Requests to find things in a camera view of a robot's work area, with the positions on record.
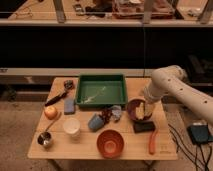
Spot yellow banana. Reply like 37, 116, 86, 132
135, 102, 145, 119

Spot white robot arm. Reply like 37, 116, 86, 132
143, 65, 213, 126

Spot purple bowl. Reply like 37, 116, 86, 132
126, 98, 155, 121

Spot orange bowl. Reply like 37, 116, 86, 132
96, 130, 124, 158

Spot green plastic tray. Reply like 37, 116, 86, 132
75, 74, 128, 108

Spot grey crumpled cloth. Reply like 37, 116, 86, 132
111, 105, 122, 122

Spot dark grape bunch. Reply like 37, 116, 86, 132
101, 108, 112, 123

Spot blue cup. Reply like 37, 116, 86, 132
88, 114, 104, 132

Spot small dark round object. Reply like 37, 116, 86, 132
64, 80, 74, 89

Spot blue sponge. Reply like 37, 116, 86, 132
64, 98, 75, 115

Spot black rectangular block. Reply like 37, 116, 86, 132
133, 121, 155, 133

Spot white cup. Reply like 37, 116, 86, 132
63, 118, 80, 137

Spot wooden table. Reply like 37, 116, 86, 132
27, 77, 179, 162

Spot orange apple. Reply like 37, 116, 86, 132
44, 106, 58, 120

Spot orange carrot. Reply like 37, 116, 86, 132
149, 130, 158, 155

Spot metal measuring cup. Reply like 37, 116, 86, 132
37, 113, 61, 148

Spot blue foot pedal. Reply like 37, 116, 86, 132
187, 125, 213, 145

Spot black floor cables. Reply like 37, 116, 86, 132
167, 123, 213, 171

